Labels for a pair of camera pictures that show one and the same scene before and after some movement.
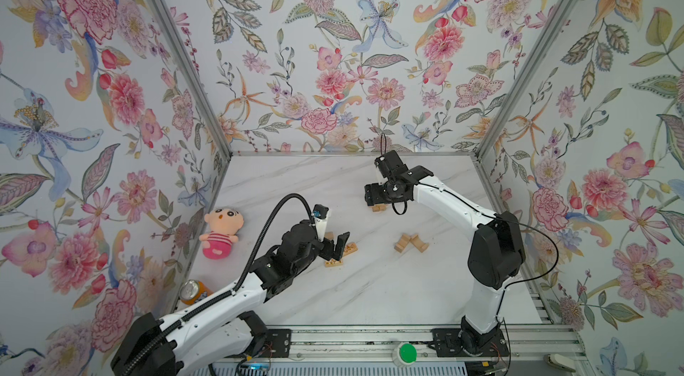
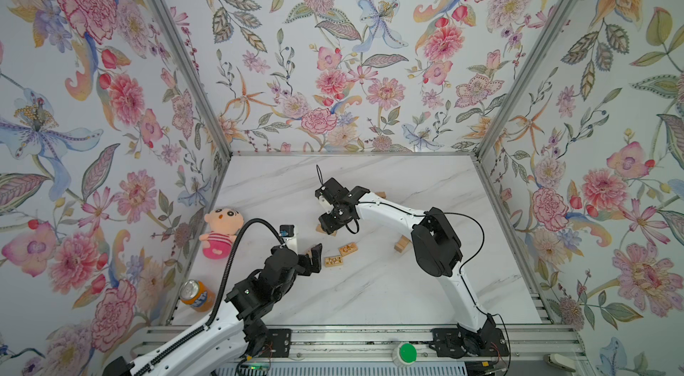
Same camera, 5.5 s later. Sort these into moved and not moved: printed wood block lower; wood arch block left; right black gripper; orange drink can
Moved: right black gripper
Not moved: wood arch block left; printed wood block lower; orange drink can
